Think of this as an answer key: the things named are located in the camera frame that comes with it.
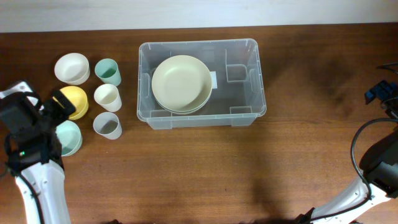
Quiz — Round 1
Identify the mint green small bowl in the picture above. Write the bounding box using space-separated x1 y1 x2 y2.
55 121 83 157

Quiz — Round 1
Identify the white small bowl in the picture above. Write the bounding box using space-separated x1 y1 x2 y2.
54 53 90 85

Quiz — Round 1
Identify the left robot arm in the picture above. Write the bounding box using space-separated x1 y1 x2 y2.
1 80 76 223

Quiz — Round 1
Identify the white label in container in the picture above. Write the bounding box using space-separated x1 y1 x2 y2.
210 71 218 89

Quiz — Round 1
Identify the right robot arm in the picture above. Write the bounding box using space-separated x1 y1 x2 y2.
295 80 397 224

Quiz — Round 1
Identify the cream bowl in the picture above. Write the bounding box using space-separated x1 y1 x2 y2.
156 100 208 114

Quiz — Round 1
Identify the mint green cup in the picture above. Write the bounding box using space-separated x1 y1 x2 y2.
95 58 121 86

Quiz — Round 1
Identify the yellow small bowl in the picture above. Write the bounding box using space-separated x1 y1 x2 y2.
60 86 89 120

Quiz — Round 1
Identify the beige bowl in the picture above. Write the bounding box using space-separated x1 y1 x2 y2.
152 55 213 110

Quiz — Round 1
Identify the grey cup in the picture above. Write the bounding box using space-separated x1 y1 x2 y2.
93 112 123 140

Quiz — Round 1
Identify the clear plastic storage container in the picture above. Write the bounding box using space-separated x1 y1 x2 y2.
137 39 267 129

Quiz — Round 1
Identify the cream white cup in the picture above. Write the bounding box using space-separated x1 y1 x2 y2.
94 84 122 112

